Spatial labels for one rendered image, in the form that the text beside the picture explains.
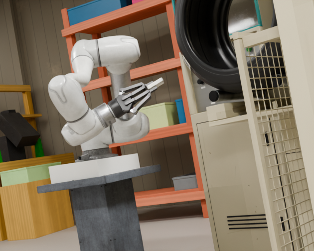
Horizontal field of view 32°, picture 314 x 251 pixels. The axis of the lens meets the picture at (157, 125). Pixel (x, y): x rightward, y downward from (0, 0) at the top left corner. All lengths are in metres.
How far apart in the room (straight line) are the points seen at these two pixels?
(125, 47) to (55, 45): 5.70
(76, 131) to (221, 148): 1.15
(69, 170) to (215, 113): 1.08
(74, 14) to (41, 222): 2.37
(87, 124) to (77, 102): 0.11
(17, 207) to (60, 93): 4.49
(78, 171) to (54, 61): 5.41
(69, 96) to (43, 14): 6.44
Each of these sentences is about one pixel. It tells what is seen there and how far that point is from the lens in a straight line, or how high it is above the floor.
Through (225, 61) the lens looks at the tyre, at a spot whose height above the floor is 1.06.
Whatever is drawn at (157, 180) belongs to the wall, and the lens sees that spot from 7.13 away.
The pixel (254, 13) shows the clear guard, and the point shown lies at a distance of 2.92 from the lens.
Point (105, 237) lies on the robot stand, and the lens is 2.96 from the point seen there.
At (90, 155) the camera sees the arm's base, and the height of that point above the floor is 0.77.
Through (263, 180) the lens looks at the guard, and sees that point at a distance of 1.43.
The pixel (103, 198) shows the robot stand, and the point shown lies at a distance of 2.92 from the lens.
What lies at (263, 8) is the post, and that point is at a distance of 2.43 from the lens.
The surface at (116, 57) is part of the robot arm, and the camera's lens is 2.54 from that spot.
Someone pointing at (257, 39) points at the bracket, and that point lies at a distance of 1.43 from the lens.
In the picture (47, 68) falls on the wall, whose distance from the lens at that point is 8.31.
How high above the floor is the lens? 0.73
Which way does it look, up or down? 3 degrees up
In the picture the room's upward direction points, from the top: 10 degrees counter-clockwise
